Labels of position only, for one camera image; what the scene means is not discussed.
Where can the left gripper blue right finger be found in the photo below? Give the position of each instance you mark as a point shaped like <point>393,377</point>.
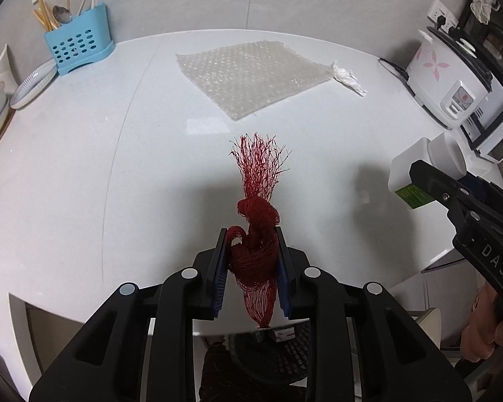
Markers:
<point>283,274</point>

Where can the white green pill bottle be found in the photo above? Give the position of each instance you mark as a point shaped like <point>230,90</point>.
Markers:
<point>428,167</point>

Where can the white microwave oven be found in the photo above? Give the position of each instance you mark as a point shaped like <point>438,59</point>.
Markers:
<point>487,144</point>

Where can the person's right hand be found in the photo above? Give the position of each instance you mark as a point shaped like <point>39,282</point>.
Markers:
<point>483,333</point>

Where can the bubble wrap sheet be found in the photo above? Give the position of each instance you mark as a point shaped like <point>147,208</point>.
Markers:
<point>245,78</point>

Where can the blue utensil holder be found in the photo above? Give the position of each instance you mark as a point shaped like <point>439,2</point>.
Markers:
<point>85,40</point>

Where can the white rice cooker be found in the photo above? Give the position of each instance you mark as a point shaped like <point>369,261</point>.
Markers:
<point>451,82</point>

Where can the hanging white cloth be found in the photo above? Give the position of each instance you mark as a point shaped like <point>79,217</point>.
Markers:
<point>483,9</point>

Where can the right wall socket plate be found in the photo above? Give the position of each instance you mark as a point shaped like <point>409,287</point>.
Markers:
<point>440,15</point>

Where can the white tissue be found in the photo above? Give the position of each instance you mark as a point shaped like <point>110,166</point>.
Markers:
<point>347,79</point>

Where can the dark green trash basket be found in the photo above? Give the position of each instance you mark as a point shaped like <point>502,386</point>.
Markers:
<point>263,365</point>

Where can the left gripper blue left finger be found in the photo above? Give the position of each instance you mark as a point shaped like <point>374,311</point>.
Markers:
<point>219,272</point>

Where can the red mesh net bag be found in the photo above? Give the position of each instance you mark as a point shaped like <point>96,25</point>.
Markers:
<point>254,250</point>

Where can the blue rimmed plate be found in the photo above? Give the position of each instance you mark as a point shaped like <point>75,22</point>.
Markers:
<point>33,85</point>

